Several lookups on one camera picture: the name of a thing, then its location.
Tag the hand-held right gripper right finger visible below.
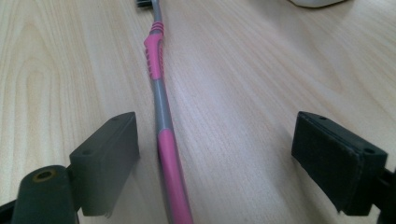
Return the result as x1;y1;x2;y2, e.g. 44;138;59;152
290;110;389;217

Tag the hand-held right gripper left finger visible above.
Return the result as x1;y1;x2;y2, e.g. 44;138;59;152
68;111;141;217

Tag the pink and grey toothbrush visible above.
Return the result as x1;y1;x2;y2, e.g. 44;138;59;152
135;0;194;224

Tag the white object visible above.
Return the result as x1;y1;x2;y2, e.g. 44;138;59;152
288;0;347;8

